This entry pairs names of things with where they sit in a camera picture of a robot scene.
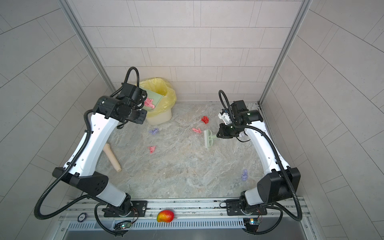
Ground pink paper scrap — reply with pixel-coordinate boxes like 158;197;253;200
145;98;156;110
192;128;202;134
148;146;156;154

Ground circuit board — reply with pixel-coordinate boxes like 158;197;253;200
243;218;260;233
114;221;132;231

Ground left circuit board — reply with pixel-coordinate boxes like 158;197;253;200
114;221;132;231

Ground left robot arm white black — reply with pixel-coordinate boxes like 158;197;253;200
34;67;148;220

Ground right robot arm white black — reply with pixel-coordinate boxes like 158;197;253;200
217;90;303;221

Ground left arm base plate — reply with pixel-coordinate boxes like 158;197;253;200
102;201;148;218

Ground beige rolling pin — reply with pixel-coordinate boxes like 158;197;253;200
103;144;122;173

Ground beige bin yellow bag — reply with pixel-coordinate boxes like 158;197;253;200
140;78;177;126

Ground right circuit board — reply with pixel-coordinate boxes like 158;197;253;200
243;218;260;233

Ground aluminium front rail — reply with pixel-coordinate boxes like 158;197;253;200
56;196;313;232

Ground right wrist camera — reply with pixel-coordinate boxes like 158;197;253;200
218;109;232;125

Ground red paper scrap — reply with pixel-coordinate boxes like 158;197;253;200
201;116;209;124

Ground purple paper scrap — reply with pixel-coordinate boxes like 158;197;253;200
242;169;248;182
149;128;159;135

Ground green hand brush white bristles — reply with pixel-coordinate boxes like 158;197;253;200
204;130;217;149

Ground green dustpan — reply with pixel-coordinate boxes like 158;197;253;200
143;89;164;112

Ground red yellow mango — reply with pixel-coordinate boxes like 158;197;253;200
157;210;175;223

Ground poker chip on rail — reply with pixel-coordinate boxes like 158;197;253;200
77;213;88;223

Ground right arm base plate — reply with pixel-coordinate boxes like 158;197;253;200
224;196;268;216

